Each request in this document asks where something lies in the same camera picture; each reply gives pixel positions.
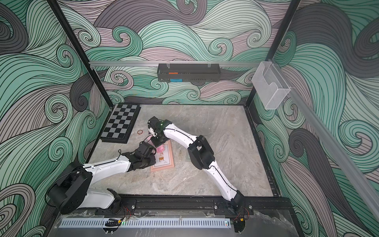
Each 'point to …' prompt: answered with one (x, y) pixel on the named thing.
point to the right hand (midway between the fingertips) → (159, 142)
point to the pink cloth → (161, 148)
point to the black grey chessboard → (120, 123)
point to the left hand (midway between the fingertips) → (155, 159)
